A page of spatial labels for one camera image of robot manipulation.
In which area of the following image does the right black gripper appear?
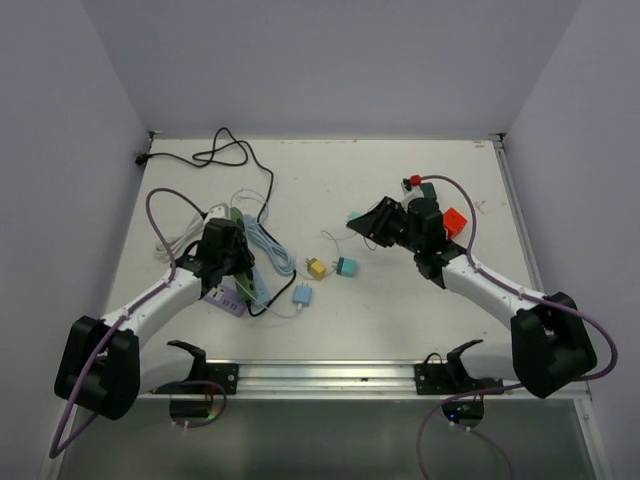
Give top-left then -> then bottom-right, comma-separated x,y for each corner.
348,197 -> 422,254

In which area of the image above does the green power strip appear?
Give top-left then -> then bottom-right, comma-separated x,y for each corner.
230,207 -> 256,303

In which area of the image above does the blue power strip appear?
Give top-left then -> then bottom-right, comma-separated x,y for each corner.
252,266 -> 271,306

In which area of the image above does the purple power strip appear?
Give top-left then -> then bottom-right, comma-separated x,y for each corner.
203,285 -> 247,318

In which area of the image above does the green plug adapter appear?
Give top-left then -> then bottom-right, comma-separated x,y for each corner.
336,257 -> 358,278

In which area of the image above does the red cube plug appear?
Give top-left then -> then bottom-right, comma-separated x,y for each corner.
443,208 -> 468,240

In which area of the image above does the blue plug adapter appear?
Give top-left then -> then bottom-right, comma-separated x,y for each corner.
292,284 -> 313,310

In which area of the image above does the yellow plug adapter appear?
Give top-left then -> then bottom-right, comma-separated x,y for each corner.
306,258 -> 328,281

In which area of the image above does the dark green cube plug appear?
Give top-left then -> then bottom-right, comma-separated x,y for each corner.
420,182 -> 438,201

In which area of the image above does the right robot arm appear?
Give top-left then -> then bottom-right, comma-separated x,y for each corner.
347,197 -> 597,398

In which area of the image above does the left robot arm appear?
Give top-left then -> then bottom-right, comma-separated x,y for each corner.
54,218 -> 255,420

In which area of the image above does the blue power strip cable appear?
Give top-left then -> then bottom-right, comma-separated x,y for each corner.
242,213 -> 297,278

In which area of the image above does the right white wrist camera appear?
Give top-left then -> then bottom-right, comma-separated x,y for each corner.
401,174 -> 422,195

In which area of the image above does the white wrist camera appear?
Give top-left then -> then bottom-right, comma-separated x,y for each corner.
204,203 -> 232,223
401,174 -> 422,195

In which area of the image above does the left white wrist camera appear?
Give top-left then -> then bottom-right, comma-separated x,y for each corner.
204,203 -> 232,223

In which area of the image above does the white bundled cable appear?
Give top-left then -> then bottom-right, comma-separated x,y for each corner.
152,214 -> 211,263

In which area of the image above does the left black base bracket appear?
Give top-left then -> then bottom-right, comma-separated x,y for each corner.
151,362 -> 239,395

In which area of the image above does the black base bracket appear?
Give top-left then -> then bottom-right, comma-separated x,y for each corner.
413,353 -> 503,396
151,362 -> 239,395

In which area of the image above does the black power cable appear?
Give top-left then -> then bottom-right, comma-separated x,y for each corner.
147,125 -> 299,318

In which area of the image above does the black wall plug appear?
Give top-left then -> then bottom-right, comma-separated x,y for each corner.
135,153 -> 150,166

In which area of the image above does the aluminium mounting rail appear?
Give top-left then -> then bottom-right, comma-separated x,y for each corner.
63,358 -> 591,401

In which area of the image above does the right black base bracket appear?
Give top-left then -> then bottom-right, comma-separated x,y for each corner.
413,353 -> 503,396

